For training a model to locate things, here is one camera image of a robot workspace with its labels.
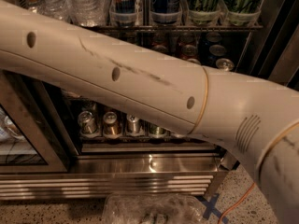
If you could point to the green striped can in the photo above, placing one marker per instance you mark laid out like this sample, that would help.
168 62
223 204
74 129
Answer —
242 12
203 11

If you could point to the silver can bottom left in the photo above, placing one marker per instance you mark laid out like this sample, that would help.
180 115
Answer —
87 123

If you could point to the red coca-cola can front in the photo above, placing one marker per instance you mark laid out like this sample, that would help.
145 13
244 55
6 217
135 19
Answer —
193 60

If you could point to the clear water bottle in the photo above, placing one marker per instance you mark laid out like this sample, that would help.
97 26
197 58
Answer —
89 13
56 9

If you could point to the blue pepsi can middle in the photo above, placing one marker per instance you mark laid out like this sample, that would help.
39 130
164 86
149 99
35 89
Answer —
215 52

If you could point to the green striped can right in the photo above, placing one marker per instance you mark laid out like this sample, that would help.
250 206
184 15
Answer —
242 12

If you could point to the stainless steel glass-door fridge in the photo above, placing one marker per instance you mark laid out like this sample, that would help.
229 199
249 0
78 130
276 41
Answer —
53 158

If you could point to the green can bottom shelf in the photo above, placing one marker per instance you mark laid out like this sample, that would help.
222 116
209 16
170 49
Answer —
156 130

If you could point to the blue energy drink can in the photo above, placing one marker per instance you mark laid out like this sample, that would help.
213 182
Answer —
165 11

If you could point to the gold can bottom shelf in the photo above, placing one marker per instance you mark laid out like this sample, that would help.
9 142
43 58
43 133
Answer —
111 123

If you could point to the red cola can middle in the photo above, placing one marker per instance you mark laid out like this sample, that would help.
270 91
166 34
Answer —
188 52

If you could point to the silver can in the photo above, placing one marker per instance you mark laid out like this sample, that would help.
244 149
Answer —
133 124
87 123

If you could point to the green striped can left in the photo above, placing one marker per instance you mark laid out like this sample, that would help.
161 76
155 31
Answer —
203 11

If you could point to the blue pepsi can front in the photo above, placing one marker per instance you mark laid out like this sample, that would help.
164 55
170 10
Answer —
225 64

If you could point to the clear plastic bin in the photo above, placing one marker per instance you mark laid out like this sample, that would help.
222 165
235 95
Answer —
152 209

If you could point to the orange soda can middle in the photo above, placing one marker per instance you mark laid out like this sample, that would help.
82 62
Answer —
160 48

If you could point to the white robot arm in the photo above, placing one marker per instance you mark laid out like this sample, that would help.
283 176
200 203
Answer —
255 119

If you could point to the blue pepsi can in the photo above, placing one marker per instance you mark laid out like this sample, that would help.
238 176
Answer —
215 52
225 64

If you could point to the silver can bottom middle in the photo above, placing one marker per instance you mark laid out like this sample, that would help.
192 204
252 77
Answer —
133 124

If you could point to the red bull energy can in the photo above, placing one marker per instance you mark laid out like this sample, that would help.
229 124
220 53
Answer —
123 13

